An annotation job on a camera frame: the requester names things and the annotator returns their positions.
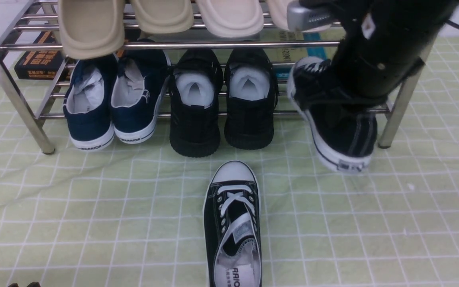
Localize green checkered tablecloth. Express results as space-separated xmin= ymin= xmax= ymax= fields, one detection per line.
xmin=0 ymin=38 xmax=459 ymax=287

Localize stainless steel shoe rack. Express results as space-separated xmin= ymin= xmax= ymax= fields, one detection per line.
xmin=0 ymin=0 xmax=422 ymax=155

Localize navy sneaker left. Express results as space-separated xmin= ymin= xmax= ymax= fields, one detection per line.
xmin=63 ymin=54 xmax=118 ymax=152

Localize black knit shoe left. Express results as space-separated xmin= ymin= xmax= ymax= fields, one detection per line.
xmin=168 ymin=49 xmax=224 ymax=158

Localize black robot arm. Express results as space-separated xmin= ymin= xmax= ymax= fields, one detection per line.
xmin=294 ymin=0 xmax=459 ymax=108

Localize black knit shoe right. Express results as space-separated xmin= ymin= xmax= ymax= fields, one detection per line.
xmin=224 ymin=47 xmax=279 ymax=150

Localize navy sneaker right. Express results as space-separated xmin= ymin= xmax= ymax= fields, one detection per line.
xmin=110 ymin=49 xmax=171 ymax=145

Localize tan slipper far left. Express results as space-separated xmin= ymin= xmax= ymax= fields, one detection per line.
xmin=58 ymin=0 xmax=125 ymax=60

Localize tan slipper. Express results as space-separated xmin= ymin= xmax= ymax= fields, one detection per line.
xmin=58 ymin=0 xmax=125 ymax=60
xmin=130 ymin=0 xmax=194 ymax=34

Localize black canvas sneaker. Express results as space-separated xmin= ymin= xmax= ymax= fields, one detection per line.
xmin=286 ymin=57 xmax=378 ymax=174
xmin=203 ymin=161 xmax=262 ymax=287

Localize navy sneaker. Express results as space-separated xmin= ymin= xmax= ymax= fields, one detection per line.
xmin=110 ymin=49 xmax=171 ymax=145
xmin=63 ymin=54 xmax=118 ymax=152

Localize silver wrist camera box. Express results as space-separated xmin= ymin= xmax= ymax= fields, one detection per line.
xmin=286 ymin=0 xmax=335 ymax=33

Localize black orange book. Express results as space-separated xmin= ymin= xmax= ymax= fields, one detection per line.
xmin=14 ymin=31 xmax=71 ymax=81

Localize cream slipper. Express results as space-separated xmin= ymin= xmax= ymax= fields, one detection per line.
xmin=266 ymin=0 xmax=332 ymax=33
xmin=195 ymin=0 xmax=264 ymax=38

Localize teal beige book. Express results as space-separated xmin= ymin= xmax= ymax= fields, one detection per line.
xmin=260 ymin=28 xmax=345 ymax=79

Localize black knit shoe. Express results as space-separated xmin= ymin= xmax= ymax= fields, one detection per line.
xmin=168 ymin=49 xmax=224 ymax=158
xmin=224 ymin=47 xmax=279 ymax=150

